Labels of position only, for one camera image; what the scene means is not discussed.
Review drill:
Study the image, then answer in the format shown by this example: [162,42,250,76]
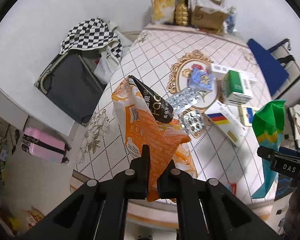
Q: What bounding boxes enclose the green yellow plastic bag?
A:
[251,100,286,199]

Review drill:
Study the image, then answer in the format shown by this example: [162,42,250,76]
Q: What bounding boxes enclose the orange snack wrapper bag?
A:
[111,75,197,202]

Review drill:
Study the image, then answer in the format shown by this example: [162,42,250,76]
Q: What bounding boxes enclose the blue cartoon tissue pack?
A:
[187,68,213,92]

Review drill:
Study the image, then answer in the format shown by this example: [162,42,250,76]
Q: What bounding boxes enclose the cream blue medicine box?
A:
[238,105,259,127]

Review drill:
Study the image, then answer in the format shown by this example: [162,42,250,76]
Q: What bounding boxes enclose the orange box on floor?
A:
[6,207,45,232]

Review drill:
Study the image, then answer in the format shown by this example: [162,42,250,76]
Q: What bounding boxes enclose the pink suitcase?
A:
[21,127,71,164]

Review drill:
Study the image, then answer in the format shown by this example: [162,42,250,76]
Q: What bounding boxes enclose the white box with flag stripes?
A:
[204,100,246,147]

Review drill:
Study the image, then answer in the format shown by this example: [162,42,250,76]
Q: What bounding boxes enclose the silver blister pack lower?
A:
[179,110,205,138]

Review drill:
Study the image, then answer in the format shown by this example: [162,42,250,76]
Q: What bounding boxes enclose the silver blister pack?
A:
[166,87,202,115]
[179,110,205,138]

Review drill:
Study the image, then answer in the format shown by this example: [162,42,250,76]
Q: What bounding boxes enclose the blue folder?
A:
[247,38,288,96]

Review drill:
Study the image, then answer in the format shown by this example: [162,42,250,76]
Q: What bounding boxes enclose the green white medicine box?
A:
[222,70,253,105]

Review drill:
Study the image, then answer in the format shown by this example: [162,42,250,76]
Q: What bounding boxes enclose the small white box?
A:
[210,63,257,83]

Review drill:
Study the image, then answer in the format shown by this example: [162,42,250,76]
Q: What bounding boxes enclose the silver blister pack upper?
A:
[166,87,202,115]

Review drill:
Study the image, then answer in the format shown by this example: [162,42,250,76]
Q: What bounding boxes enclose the patterned round tablecloth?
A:
[70,25,277,228]

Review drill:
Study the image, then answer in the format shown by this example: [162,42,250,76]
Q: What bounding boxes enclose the white plastic bag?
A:
[94,21,132,85]

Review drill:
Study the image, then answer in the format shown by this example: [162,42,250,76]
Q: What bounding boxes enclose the cardboard box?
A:
[191,0,229,30]

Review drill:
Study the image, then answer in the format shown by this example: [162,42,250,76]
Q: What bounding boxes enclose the checkered black white cloth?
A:
[59,18,123,63]

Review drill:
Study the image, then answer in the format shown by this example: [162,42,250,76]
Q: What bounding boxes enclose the gold bottle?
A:
[174,0,189,26]

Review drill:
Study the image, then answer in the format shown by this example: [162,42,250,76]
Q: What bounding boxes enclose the yellow white snack bag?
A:
[150,0,175,24]

